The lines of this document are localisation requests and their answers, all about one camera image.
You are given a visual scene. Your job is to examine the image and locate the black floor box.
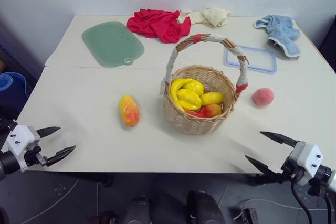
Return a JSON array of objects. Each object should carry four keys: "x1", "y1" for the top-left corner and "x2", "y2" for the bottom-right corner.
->
[{"x1": 237, "y1": 207, "x2": 260, "y2": 224}]

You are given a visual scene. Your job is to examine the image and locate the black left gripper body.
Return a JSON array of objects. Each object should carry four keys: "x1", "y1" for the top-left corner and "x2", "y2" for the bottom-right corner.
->
[{"x1": 24, "y1": 145, "x2": 48, "y2": 167}]

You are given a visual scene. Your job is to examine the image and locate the green cutting board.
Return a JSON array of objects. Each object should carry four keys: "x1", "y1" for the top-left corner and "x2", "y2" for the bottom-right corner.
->
[{"x1": 81, "y1": 20, "x2": 145, "y2": 69}]

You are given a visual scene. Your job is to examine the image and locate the clear blue-rimmed container lid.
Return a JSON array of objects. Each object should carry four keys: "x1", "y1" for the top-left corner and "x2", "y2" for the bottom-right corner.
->
[{"x1": 223, "y1": 45, "x2": 278, "y2": 74}]

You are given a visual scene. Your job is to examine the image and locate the grey rounded shape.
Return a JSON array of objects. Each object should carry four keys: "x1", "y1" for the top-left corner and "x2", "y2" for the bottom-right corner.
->
[{"x1": 122, "y1": 195, "x2": 151, "y2": 224}]

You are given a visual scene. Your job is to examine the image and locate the yellow lemon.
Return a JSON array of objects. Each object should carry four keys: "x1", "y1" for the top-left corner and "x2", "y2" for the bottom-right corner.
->
[{"x1": 200, "y1": 91, "x2": 225, "y2": 106}]

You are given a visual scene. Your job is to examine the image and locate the red cloth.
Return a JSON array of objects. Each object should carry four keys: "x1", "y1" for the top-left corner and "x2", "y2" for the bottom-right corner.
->
[{"x1": 126, "y1": 8, "x2": 192, "y2": 44}]

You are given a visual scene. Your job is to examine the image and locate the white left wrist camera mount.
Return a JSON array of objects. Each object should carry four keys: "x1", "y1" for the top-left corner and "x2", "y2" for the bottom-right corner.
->
[{"x1": 6, "y1": 125, "x2": 41, "y2": 170}]

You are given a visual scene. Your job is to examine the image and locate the small red fruit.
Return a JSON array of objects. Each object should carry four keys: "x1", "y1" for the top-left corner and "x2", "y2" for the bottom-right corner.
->
[{"x1": 184, "y1": 109, "x2": 205, "y2": 118}]

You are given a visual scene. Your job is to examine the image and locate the yellow banana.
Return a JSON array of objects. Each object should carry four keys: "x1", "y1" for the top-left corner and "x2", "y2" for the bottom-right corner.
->
[{"x1": 170, "y1": 78, "x2": 195, "y2": 110}]

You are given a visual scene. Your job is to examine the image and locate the black rounded shape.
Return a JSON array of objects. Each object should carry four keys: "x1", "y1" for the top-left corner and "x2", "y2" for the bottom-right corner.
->
[{"x1": 187, "y1": 190, "x2": 224, "y2": 224}]

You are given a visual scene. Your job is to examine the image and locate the pink peach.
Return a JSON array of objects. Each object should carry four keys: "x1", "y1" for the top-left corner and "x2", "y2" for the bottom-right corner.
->
[{"x1": 252, "y1": 87, "x2": 275, "y2": 108}]

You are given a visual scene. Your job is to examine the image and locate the red yellow apple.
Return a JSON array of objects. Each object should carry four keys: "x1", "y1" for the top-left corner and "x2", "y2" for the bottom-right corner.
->
[{"x1": 199, "y1": 103, "x2": 224, "y2": 118}]

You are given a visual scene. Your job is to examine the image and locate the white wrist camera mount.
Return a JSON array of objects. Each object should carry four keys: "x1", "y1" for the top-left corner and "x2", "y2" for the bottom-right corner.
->
[
  {"x1": 288, "y1": 141, "x2": 324, "y2": 186},
  {"x1": 6, "y1": 125, "x2": 41, "y2": 170}
]

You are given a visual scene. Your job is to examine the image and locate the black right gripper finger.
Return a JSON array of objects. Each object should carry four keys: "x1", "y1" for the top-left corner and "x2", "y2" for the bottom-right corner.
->
[
  {"x1": 259, "y1": 131, "x2": 300, "y2": 147},
  {"x1": 244, "y1": 154, "x2": 285, "y2": 186}
]

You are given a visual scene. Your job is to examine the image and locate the light blue towel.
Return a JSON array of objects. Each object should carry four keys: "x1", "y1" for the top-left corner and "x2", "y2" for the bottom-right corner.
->
[{"x1": 253, "y1": 14, "x2": 302, "y2": 60}]

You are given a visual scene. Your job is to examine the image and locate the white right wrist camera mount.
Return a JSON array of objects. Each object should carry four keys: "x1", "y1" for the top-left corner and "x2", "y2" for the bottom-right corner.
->
[{"x1": 288, "y1": 141, "x2": 324, "y2": 186}]

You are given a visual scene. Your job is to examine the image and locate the cream cloth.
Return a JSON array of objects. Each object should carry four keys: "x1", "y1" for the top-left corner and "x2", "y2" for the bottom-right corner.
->
[{"x1": 179, "y1": 6, "x2": 232, "y2": 28}]

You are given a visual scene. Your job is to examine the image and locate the wicker basket with handle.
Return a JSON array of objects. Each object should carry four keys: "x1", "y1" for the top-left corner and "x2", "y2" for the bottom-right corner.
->
[{"x1": 160, "y1": 33, "x2": 249, "y2": 135}]

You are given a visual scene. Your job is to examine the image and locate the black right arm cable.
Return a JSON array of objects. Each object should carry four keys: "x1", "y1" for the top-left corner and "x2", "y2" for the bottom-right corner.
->
[{"x1": 290, "y1": 180, "x2": 333, "y2": 224}]

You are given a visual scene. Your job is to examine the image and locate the blue bin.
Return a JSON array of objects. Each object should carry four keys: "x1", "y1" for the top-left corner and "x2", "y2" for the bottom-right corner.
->
[{"x1": 0, "y1": 72, "x2": 30, "y2": 110}]

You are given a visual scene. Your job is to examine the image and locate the white floor cable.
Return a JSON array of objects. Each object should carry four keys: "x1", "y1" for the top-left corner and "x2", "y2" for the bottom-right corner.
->
[{"x1": 230, "y1": 198, "x2": 311, "y2": 221}]

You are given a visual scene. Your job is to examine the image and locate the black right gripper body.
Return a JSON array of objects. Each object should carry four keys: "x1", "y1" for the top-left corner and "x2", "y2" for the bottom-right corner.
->
[{"x1": 280, "y1": 155, "x2": 307, "y2": 183}]

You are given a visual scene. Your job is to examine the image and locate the yellow red mango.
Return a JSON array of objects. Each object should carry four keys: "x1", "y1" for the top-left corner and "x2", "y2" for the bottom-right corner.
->
[{"x1": 118, "y1": 94, "x2": 140, "y2": 129}]

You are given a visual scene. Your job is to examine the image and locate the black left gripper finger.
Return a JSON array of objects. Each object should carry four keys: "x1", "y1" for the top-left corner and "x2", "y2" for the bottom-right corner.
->
[
  {"x1": 36, "y1": 126, "x2": 62, "y2": 139},
  {"x1": 45, "y1": 145, "x2": 77, "y2": 167}
]

